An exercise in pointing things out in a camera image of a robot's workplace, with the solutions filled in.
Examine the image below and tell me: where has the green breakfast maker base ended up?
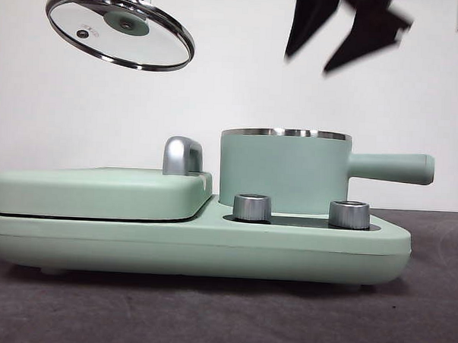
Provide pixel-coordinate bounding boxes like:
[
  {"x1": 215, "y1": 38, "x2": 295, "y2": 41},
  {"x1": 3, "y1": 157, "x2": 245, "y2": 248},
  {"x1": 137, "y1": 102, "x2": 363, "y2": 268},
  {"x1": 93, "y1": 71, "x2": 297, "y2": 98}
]
[{"x1": 0, "y1": 185, "x2": 415, "y2": 293}]

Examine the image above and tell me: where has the glass pot lid green knob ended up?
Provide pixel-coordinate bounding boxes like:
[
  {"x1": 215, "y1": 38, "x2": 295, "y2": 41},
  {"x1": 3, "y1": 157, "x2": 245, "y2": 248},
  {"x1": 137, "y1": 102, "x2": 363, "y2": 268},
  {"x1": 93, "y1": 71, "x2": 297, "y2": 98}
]
[{"x1": 42, "y1": 0, "x2": 197, "y2": 73}]

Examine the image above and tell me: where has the silver control knob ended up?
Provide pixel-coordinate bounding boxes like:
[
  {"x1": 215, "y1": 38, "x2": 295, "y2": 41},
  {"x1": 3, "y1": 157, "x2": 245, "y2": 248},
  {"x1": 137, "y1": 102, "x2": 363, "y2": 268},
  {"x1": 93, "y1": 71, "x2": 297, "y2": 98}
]
[
  {"x1": 327, "y1": 200, "x2": 372, "y2": 230},
  {"x1": 232, "y1": 193, "x2": 273, "y2": 223}
]

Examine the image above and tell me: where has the green pot with side handle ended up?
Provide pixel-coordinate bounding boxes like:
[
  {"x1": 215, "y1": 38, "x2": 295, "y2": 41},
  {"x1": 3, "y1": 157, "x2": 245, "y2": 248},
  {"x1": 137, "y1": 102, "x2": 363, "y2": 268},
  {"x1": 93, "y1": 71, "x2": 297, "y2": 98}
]
[{"x1": 216, "y1": 125, "x2": 437, "y2": 222}]

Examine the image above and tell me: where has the silver griddle lid handle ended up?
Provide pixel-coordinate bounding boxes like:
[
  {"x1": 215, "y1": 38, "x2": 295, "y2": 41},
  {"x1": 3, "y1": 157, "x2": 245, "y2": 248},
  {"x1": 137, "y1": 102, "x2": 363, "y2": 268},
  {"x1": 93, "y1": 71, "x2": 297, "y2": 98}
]
[{"x1": 162, "y1": 135, "x2": 205, "y2": 178}]

